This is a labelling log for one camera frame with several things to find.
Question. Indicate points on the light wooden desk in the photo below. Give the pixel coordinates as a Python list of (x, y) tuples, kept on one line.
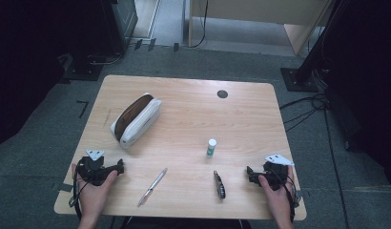
[(263, 11)]

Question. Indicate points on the round black table grommet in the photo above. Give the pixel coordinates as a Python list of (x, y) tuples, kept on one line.
[(222, 94)]

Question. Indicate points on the black metal stand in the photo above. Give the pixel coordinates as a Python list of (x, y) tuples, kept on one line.
[(308, 63)]

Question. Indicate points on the person's right hand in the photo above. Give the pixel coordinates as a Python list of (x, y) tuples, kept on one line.
[(281, 202)]

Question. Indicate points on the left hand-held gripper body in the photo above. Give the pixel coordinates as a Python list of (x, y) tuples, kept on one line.
[(93, 173)]

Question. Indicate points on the black cabinet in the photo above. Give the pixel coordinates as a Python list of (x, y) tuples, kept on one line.
[(120, 25)]

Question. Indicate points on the dark curtain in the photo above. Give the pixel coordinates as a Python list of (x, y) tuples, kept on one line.
[(25, 63), (368, 79)]

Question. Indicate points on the silver pen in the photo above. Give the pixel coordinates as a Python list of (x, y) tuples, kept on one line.
[(152, 187)]

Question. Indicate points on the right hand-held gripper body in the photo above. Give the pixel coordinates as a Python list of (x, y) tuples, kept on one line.
[(277, 175)]

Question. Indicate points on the white and green glue stick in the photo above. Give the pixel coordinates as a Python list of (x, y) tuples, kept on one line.
[(211, 148)]

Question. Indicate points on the white and brown pencil case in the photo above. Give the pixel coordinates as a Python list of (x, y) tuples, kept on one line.
[(140, 122)]

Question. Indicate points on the dark folding utility knife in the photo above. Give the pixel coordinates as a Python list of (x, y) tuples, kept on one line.
[(219, 186)]

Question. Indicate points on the black tape strip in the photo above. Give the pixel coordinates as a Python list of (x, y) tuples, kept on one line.
[(64, 187)]

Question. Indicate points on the black stand base plate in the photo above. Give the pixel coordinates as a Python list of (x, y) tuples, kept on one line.
[(84, 68)]

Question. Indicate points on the person's left hand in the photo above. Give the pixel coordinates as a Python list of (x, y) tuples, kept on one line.
[(92, 200)]

